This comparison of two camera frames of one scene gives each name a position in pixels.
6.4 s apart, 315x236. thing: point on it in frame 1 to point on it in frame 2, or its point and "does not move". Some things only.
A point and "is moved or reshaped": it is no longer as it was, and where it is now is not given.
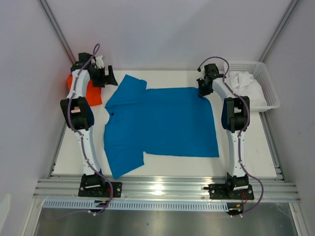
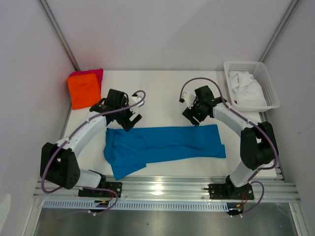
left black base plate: (100, 189) does not move
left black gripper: (109, 79) to (126, 123)
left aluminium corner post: (51, 17) does not move
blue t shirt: (156, 122) is moved or reshaped
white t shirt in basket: (244, 84) does not move
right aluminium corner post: (283, 22) does not move
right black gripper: (202, 92) to (189, 113)
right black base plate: (236, 192) does not move
